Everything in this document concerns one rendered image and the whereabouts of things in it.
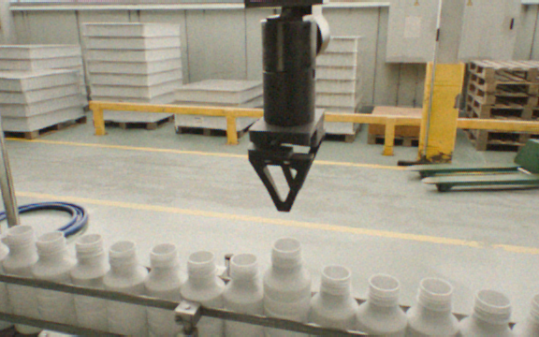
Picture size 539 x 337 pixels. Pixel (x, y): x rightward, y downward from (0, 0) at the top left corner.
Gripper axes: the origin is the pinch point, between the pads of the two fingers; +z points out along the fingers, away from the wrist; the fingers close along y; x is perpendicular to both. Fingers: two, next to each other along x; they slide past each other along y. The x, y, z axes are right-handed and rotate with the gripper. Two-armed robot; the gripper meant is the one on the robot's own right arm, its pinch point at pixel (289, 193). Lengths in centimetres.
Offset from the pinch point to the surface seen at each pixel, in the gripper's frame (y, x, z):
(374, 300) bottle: -2.7, -10.6, 11.4
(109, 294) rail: -4.7, 23.8, 14.9
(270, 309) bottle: -4.0, 1.6, 13.9
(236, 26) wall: 700, 253, 24
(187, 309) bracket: -6.1, 11.7, 14.1
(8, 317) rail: -5.2, 41.5, 21.8
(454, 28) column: 460, -68, 13
